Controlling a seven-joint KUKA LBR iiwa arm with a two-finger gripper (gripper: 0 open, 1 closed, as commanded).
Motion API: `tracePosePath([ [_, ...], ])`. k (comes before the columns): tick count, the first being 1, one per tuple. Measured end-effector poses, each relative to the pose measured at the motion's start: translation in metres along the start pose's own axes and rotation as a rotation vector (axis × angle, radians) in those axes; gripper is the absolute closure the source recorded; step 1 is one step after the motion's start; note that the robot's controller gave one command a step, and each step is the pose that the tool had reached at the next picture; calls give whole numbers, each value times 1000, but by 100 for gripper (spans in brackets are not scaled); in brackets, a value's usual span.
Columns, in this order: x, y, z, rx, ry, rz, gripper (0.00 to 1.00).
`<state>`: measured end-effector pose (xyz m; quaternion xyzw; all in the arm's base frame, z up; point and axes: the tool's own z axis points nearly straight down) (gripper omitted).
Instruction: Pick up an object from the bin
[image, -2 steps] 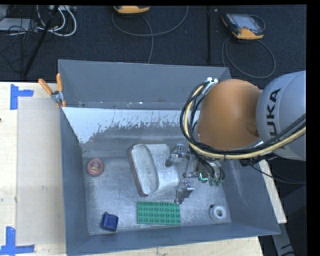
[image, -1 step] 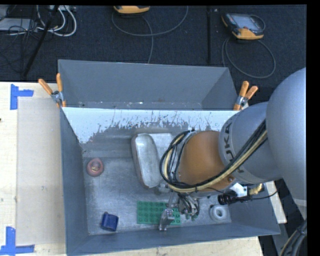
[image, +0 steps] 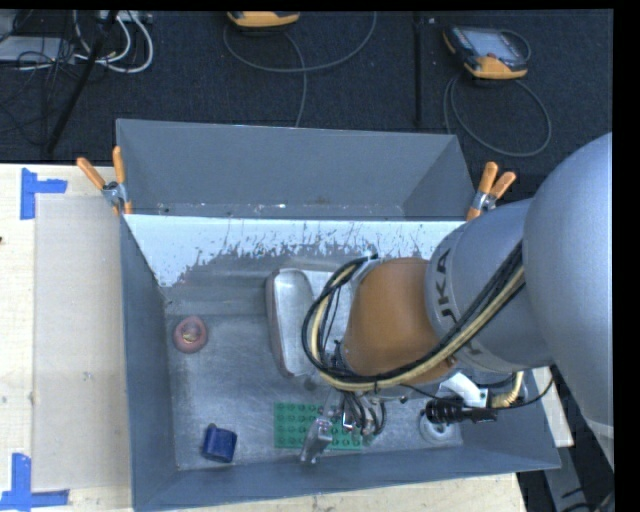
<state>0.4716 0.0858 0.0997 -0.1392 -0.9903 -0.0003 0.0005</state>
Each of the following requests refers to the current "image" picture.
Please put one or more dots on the black cylinder on white bracket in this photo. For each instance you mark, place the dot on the black cylinder on white bracket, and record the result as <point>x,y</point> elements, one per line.
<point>452,411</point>

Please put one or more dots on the dark blue small cup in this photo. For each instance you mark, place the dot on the dark blue small cup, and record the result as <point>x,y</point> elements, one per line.
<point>219,444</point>

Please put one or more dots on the grey metal bin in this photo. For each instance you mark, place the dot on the grey metal bin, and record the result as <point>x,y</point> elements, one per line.
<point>240,370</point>

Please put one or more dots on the pale grey oblong dish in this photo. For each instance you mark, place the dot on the pale grey oblong dish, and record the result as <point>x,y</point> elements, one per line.
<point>290,320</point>

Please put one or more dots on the green studded flat plate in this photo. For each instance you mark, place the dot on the green studded flat plate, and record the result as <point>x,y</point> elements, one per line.
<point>292,425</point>

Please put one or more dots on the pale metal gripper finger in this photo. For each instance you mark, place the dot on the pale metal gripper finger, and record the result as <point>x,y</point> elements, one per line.
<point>309,444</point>
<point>326,431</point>

